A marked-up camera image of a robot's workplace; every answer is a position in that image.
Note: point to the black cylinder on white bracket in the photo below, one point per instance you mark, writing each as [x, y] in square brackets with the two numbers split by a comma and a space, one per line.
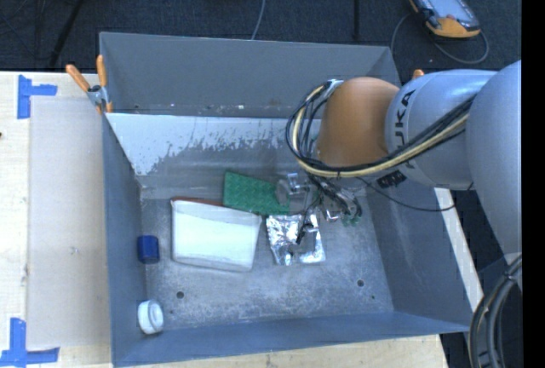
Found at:
[303, 233]

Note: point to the pale flat board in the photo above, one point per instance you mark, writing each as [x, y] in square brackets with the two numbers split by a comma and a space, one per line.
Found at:
[64, 208]

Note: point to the blue cylinder cap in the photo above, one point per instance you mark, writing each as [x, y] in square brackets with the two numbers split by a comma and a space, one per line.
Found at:
[148, 249]

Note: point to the dark green flat block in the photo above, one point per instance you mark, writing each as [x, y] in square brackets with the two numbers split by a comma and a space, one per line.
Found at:
[249, 192]

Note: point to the grey metal bin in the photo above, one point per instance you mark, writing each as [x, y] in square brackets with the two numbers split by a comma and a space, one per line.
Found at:
[264, 294]

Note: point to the white plastic pouch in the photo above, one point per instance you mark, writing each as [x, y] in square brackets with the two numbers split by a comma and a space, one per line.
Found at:
[215, 236]

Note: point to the silver foil packet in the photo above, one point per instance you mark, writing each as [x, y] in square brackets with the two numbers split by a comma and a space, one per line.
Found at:
[283, 234]

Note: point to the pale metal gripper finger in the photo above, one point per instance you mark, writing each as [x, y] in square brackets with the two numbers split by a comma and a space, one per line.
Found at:
[284, 193]
[293, 179]

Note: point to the white round cap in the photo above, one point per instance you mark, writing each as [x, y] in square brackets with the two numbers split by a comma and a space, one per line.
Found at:
[150, 316]

